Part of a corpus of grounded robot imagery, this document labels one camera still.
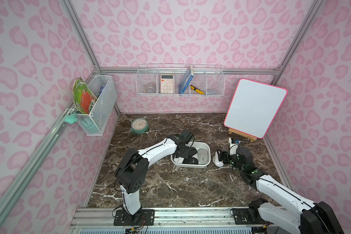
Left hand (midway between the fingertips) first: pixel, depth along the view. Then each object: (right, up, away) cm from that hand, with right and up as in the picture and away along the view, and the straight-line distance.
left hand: (182, 150), depth 91 cm
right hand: (+23, +2, -6) cm, 24 cm away
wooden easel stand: (+42, +9, +10) cm, 44 cm away
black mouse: (+6, -6, -1) cm, 9 cm away
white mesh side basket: (-44, +16, -18) cm, 50 cm away
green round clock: (-32, +15, +18) cm, 40 cm away
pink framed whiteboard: (+47, +26, +3) cm, 54 cm away
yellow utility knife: (+10, +39, +7) cm, 41 cm away
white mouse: (+21, -7, -1) cm, 22 cm away
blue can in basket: (-48, +37, -4) cm, 61 cm away
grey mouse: (+13, -4, +1) cm, 14 cm away
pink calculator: (-10, +42, +4) cm, 44 cm away
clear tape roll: (-21, +39, +6) cm, 45 cm away
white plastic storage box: (+10, +2, +6) cm, 12 cm away
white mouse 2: (-2, -6, -3) cm, 7 cm away
